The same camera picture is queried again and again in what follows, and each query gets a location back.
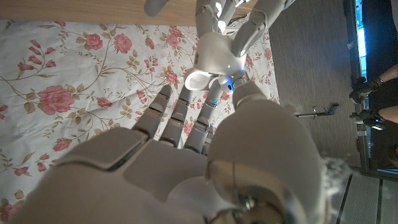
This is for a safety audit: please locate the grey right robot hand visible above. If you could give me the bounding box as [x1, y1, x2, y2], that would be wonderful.
[9, 70, 326, 224]

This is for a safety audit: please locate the floral cloth backdrop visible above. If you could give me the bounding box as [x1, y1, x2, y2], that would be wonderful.
[0, 15, 280, 223]

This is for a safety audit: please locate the blue glowing screen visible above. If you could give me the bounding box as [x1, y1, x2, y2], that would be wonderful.
[354, 0, 368, 82]

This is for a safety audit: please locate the person's bare forearm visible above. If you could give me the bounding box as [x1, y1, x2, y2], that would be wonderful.
[381, 63, 398, 83]
[379, 105, 398, 124]

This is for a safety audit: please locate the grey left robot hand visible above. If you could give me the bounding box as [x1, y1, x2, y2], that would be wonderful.
[144, 0, 293, 57]

